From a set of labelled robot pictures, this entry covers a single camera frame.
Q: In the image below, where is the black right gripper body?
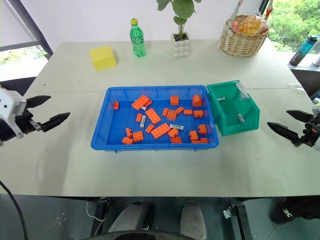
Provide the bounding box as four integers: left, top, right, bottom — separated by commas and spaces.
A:
299, 113, 320, 148

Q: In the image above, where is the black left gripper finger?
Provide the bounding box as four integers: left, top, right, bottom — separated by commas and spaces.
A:
25, 95, 52, 110
37, 112, 71, 134

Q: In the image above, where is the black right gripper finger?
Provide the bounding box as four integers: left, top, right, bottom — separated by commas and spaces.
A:
267, 121, 304, 148
286, 109, 314, 124

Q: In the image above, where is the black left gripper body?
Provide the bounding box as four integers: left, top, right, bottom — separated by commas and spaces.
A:
14, 109, 43, 136

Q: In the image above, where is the green plastic bin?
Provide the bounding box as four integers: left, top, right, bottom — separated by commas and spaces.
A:
206, 79, 261, 137

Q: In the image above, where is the dark side table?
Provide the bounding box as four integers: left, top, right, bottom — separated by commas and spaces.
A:
286, 53, 320, 101

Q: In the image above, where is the teal dark water bottle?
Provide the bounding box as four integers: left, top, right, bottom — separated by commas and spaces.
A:
289, 34, 320, 67

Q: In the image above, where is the blue plastic tray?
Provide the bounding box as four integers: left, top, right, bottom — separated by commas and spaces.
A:
90, 84, 220, 154

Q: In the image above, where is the yellow sponge block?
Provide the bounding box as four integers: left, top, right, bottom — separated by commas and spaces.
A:
89, 45, 119, 72

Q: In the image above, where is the black shoe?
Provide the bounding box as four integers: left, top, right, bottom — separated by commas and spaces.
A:
267, 197, 320, 225

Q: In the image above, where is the wicker basket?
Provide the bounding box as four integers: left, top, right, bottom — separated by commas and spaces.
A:
219, 14, 271, 58

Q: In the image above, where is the metal clamp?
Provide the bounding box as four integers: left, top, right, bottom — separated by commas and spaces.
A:
222, 207, 237, 220

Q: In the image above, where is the black table leg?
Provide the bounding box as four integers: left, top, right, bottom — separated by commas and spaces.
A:
231, 203, 255, 240

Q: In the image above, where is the bagged bread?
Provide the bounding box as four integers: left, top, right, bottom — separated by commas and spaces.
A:
231, 14, 268, 35

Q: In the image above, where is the green soda bottle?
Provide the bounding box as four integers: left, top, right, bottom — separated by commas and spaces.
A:
129, 17, 147, 59

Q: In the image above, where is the grey rounded shape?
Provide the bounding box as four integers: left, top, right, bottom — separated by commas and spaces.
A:
179, 201, 208, 240
107, 201, 156, 235

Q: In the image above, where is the white bubble plant pot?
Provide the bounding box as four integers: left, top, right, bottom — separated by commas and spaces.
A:
170, 32, 194, 59

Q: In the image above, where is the green leafy plant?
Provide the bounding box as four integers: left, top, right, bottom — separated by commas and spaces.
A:
156, 0, 203, 41

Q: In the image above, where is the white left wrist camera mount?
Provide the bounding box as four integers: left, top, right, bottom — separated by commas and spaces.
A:
0, 88, 28, 140

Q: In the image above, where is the dark window frame beam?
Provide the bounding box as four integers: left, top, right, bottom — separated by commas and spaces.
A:
4, 0, 54, 60

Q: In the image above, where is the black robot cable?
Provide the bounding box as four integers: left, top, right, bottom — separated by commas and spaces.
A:
0, 179, 29, 240

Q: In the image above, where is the thin white floor cable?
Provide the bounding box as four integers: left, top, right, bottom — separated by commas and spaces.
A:
85, 200, 106, 236

